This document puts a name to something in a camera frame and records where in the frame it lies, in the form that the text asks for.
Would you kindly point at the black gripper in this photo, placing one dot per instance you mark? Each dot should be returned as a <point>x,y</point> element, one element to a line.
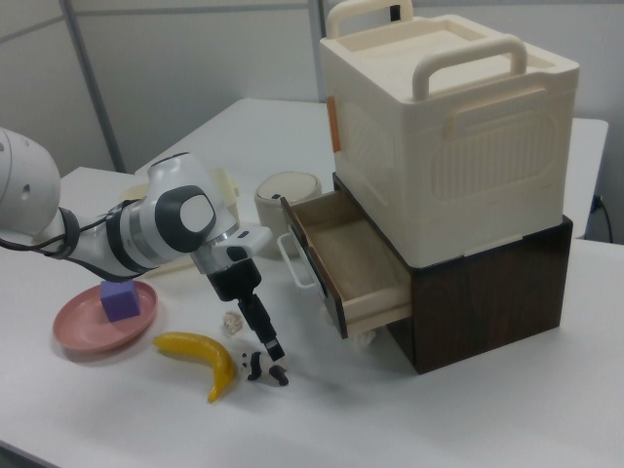
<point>235,282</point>

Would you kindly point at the black white panda toy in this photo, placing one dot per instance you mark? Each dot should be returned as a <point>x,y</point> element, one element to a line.
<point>256,366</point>

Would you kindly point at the yellow toy banana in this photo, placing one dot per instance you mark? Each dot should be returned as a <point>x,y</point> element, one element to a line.
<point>200,348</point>

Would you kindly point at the dark brown drawer cabinet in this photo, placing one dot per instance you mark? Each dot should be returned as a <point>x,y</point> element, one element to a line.
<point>487,312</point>

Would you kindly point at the small cream lidded trash can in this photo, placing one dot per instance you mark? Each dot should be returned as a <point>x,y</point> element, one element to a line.
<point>273,200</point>

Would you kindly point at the purple foam cube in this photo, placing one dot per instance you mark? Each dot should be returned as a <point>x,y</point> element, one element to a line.
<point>121,301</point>

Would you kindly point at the pink plastic plate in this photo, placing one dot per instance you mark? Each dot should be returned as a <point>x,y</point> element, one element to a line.
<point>83,331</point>

